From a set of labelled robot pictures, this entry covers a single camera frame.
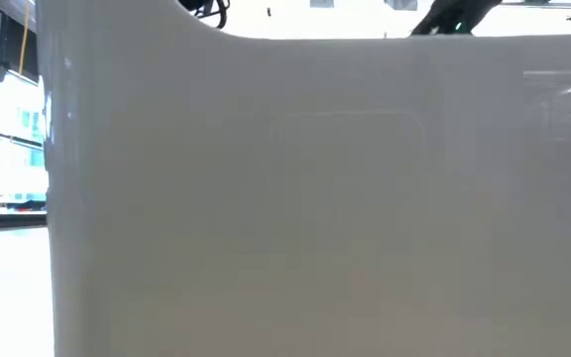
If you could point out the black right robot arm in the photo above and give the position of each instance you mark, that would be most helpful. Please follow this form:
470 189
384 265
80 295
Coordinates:
449 17

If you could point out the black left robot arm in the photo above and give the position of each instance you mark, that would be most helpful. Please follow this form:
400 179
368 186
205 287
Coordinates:
208 7

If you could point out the white plastic bin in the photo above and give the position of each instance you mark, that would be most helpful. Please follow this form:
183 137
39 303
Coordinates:
315 198

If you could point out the grey ceiling fixture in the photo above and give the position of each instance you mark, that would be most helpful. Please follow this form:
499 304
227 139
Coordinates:
321 3
402 4

